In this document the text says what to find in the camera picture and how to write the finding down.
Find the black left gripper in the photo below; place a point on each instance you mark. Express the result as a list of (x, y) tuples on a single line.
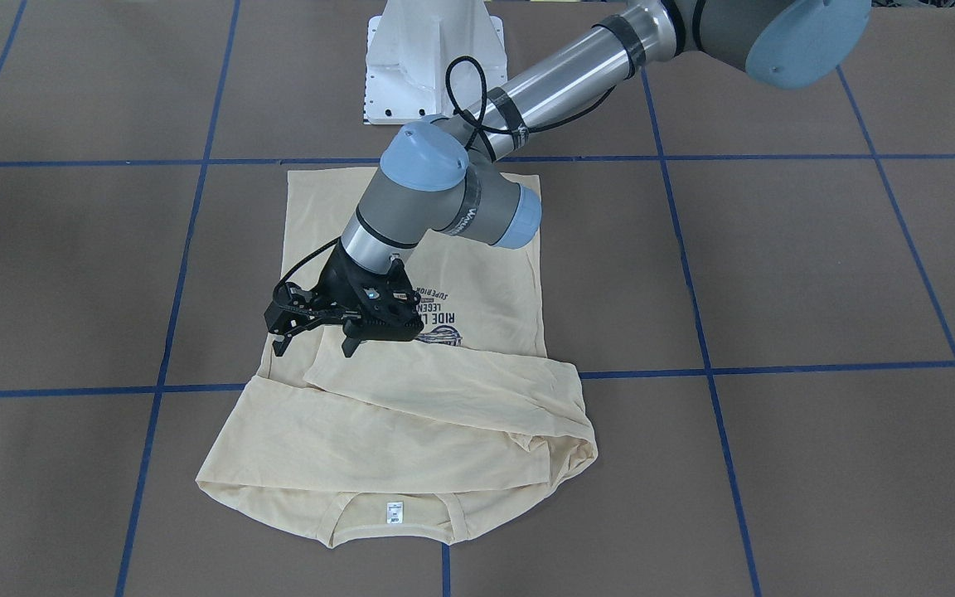
[(335, 284)]

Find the left robot arm grey silver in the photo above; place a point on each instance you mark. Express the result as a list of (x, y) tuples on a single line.
[(438, 173)]

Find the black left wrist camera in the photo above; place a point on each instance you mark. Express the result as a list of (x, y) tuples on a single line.
[(292, 311)]

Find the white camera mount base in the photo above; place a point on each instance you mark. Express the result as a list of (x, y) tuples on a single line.
[(409, 47)]

